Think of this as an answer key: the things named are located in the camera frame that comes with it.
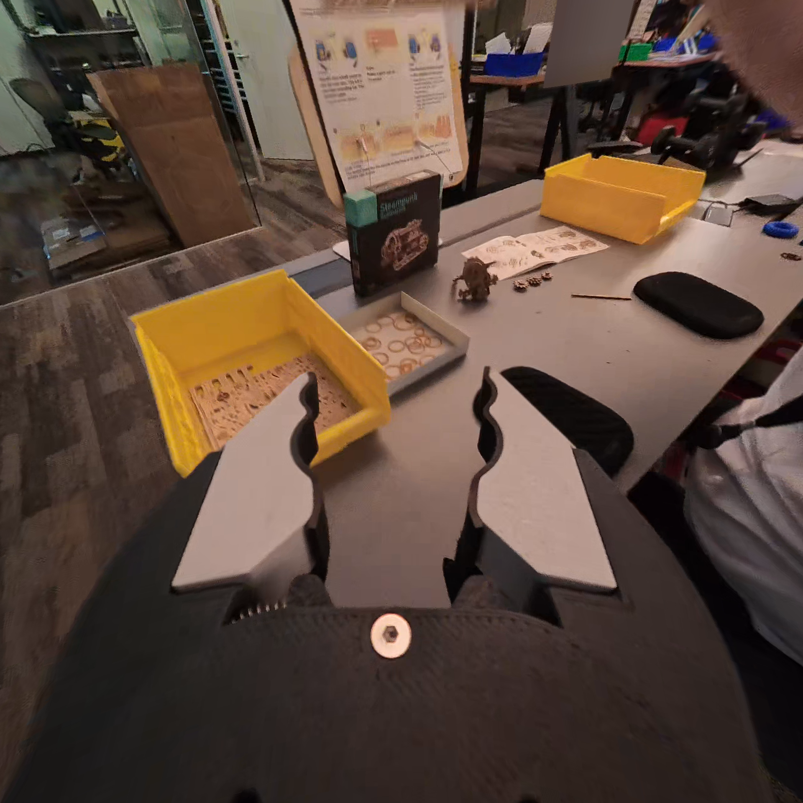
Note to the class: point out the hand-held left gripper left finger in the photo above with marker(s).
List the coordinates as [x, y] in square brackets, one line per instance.
[251, 502]

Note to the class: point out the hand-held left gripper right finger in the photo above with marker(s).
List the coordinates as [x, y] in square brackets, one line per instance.
[539, 502]

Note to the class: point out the laser-cut plywood sheet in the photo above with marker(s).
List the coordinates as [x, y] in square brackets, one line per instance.
[232, 408]

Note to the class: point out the nested yellow plastic bins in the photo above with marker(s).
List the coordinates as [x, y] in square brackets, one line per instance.
[219, 320]

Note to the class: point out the partly built wooden model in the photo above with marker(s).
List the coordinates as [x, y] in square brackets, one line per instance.
[473, 279]

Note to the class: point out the black model kit box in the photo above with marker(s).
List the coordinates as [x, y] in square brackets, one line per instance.
[401, 238]

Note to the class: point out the black padded wrist rest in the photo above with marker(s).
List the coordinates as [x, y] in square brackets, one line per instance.
[696, 307]
[583, 426]

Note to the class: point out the white cardboard tray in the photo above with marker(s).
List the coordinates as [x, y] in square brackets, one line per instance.
[451, 342]

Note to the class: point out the pile of rubber bands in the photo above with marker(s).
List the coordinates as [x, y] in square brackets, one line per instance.
[411, 344]

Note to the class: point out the flat wooden stick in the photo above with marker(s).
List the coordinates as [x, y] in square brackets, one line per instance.
[602, 296]

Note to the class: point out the printed instruction booklet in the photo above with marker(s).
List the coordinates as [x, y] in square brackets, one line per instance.
[539, 251]

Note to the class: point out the white plastic base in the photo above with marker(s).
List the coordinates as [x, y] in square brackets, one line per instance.
[342, 249]

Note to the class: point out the yellow plastic bin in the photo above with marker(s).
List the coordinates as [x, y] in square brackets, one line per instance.
[602, 207]

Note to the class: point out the grey table outlet box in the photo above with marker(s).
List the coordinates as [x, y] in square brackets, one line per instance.
[718, 214]

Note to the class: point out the black power adapter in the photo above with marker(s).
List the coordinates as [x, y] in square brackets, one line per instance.
[771, 202]

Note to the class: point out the red plastic bin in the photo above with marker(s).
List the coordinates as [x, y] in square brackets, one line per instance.
[659, 128]

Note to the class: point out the black dumbbells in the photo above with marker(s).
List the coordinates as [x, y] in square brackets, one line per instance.
[709, 144]

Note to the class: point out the wooden office desk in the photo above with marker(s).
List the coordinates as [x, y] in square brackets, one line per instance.
[502, 80]

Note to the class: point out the printed instruction sheet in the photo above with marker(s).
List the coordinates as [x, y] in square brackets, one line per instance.
[376, 94]

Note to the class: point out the blue plastic bin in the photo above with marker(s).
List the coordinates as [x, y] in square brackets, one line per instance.
[514, 64]

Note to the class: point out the green plastic bin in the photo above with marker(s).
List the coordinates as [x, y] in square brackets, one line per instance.
[635, 52]

